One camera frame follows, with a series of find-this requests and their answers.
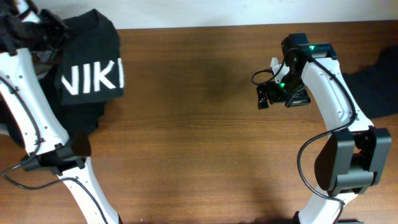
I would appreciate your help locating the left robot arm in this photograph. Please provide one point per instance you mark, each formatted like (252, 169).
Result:
(48, 145)

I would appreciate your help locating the black folded shirt on pile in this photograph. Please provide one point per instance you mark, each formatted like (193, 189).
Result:
(74, 118)

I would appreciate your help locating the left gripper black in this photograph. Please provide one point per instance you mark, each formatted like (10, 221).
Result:
(50, 23)

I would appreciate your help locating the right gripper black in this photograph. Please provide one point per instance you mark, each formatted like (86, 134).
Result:
(262, 97)

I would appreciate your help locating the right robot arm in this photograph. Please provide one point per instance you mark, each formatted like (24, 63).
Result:
(355, 153)

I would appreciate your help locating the dark unfolded clothes pile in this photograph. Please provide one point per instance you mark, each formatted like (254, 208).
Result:
(375, 87)

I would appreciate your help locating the dark green Nike t-shirt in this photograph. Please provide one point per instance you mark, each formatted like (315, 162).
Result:
(91, 69)

